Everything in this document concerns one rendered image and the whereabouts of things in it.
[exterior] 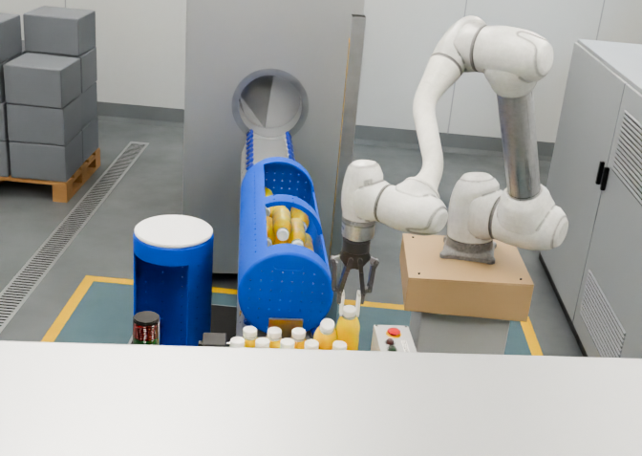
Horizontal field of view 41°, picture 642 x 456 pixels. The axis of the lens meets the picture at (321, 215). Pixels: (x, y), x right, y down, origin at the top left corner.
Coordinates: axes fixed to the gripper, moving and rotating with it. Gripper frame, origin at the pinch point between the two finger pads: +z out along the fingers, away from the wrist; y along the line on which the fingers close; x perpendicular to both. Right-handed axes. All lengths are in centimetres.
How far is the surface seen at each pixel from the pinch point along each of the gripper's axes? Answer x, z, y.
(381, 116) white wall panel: -526, 91, -93
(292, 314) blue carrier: -17.8, 13.7, 14.1
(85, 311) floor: -198, 117, 110
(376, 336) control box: 5.4, 7.1, -7.6
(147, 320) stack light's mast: 29, -9, 52
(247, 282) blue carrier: -17.7, 3.7, 28.1
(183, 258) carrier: -62, 18, 50
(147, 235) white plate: -69, 13, 63
